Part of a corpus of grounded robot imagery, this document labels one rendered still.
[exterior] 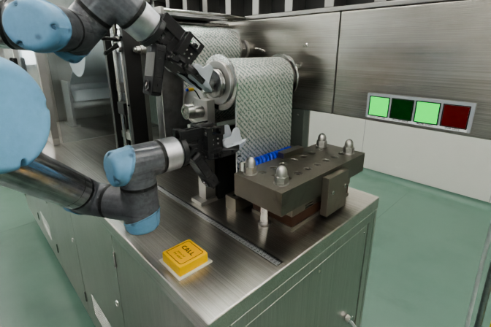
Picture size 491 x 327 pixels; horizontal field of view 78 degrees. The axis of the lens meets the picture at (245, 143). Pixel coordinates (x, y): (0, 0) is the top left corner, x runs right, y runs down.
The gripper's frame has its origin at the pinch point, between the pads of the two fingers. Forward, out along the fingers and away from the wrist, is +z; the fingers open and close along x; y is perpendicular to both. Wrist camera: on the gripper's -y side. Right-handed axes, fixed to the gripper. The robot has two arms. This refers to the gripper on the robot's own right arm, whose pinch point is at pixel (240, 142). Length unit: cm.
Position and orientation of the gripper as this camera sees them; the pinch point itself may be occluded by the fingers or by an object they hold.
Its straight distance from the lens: 83.5
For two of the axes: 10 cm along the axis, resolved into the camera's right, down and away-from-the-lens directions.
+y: 0.0, -9.6, -3.0
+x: -6.9, -2.1, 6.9
